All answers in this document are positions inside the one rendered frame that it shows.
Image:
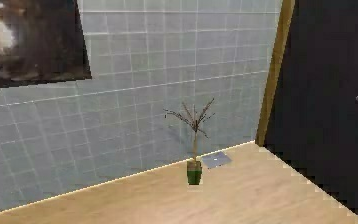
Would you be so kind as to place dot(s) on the bare twig plant green pot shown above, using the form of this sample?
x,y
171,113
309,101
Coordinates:
x,y
194,166

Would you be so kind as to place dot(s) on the grey flat laptop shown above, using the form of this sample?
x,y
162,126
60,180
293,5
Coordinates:
x,y
216,160

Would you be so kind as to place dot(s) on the black room door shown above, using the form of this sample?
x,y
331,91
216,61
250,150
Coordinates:
x,y
327,100

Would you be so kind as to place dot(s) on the dark framed wall picture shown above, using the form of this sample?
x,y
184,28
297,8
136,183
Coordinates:
x,y
37,40

